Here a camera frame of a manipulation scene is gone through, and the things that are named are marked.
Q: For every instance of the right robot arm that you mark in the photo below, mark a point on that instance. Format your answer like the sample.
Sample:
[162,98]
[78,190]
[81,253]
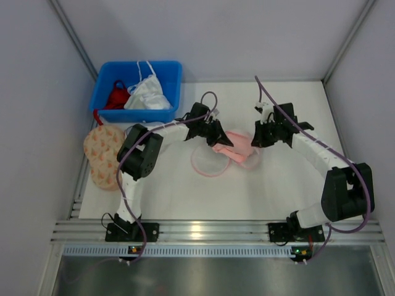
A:
[348,187]

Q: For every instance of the red bra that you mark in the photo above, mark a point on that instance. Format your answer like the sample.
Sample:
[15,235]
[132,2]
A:
[116,99]

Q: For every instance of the pink bra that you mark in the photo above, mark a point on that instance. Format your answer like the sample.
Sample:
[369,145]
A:
[241,149]

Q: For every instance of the white bra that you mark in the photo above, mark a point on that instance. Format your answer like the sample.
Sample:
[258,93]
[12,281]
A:
[147,94]

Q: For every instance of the aluminium mounting rail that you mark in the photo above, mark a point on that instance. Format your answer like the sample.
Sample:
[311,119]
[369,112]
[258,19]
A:
[85,231]

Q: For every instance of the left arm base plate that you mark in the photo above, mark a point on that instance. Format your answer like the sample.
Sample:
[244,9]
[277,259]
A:
[132,233]

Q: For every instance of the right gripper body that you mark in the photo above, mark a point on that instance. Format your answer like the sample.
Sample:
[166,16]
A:
[268,133]

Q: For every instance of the blue plastic bin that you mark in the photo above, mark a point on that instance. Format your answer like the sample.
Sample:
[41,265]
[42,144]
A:
[169,74]

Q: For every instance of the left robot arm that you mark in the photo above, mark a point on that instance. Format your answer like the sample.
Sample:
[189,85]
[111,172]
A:
[140,150]

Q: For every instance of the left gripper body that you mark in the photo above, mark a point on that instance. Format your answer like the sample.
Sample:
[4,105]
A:
[212,130]

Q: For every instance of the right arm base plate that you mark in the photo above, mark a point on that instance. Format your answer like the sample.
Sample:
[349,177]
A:
[281,232]

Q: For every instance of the pink-trimmed mesh laundry bag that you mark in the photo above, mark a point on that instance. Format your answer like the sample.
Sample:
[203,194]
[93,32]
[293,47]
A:
[208,163]

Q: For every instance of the slotted cable duct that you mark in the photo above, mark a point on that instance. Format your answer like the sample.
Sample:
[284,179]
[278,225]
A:
[195,251]

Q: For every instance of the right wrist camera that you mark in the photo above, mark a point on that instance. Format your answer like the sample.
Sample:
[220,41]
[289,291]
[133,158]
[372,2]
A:
[265,109]

